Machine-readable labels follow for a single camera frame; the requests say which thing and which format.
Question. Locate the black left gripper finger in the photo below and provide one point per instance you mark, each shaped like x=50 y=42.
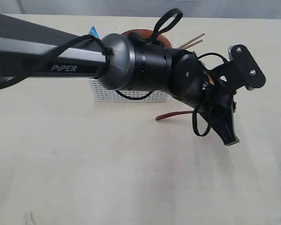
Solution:
x=231 y=135
x=222 y=131

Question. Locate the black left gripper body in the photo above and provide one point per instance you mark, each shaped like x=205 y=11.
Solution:
x=216 y=105

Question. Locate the brown wooden spoon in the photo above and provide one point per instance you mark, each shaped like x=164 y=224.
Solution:
x=171 y=114

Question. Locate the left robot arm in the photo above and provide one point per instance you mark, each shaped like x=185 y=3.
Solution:
x=119 y=63

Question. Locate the lower wooden chopstick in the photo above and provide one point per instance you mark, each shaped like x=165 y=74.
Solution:
x=192 y=44

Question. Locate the wooden chopstick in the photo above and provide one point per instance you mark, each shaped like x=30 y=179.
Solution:
x=192 y=44
x=191 y=41

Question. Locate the upper wooden chopstick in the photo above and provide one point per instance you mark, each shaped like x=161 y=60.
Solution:
x=191 y=41

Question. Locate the brown wooden bowl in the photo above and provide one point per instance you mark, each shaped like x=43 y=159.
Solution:
x=145 y=33

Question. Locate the blue snack bag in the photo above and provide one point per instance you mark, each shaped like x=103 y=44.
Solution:
x=94 y=32

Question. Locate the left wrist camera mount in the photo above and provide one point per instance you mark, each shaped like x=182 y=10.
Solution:
x=241 y=70

